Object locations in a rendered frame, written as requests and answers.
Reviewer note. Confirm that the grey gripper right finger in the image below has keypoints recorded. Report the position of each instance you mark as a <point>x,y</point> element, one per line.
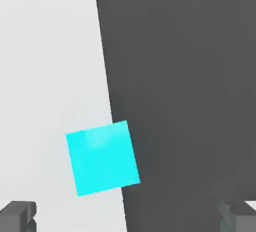
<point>240,221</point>

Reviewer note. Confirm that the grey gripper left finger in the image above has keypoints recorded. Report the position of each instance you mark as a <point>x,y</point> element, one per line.
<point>14,218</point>

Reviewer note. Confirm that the small cyan cube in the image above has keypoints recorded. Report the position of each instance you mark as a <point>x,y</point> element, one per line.
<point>103,158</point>

